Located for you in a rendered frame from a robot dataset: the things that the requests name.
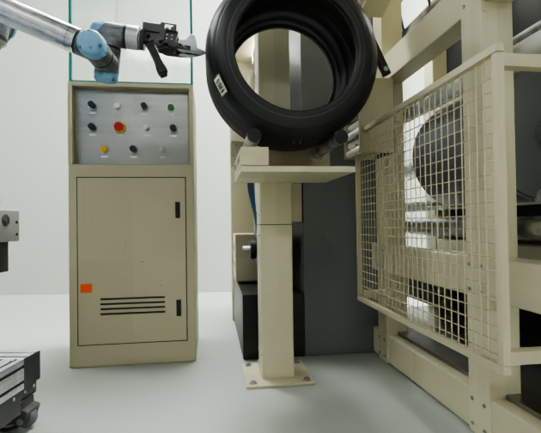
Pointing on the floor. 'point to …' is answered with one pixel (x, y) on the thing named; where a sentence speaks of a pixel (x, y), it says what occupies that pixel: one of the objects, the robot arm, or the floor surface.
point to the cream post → (274, 222)
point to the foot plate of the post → (252, 380)
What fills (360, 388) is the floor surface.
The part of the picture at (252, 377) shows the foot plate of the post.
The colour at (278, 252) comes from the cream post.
